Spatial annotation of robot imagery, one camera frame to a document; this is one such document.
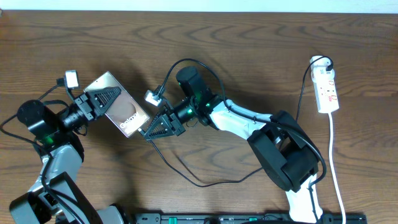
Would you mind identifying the black charging cable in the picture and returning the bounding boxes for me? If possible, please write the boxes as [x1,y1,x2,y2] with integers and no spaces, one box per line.
[137,55,335,188]

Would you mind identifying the Galaxy smartphone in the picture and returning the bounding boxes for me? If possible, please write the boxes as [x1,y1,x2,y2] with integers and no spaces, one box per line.
[84,72,150,138]

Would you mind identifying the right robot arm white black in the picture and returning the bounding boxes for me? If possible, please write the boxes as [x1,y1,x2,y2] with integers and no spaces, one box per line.
[142,66,323,223]

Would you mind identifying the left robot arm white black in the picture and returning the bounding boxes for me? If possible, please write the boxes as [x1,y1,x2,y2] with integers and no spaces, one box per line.
[9,87,130,223]

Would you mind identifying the white power strip, red switches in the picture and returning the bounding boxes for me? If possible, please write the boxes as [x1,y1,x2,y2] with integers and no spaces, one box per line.
[310,55,339,114]

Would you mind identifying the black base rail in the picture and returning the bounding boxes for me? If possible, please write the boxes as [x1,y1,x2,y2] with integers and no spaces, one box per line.
[133,212,368,224]

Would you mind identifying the white power strip cord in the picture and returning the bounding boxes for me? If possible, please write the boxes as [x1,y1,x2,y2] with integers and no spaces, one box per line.
[327,112,347,224]

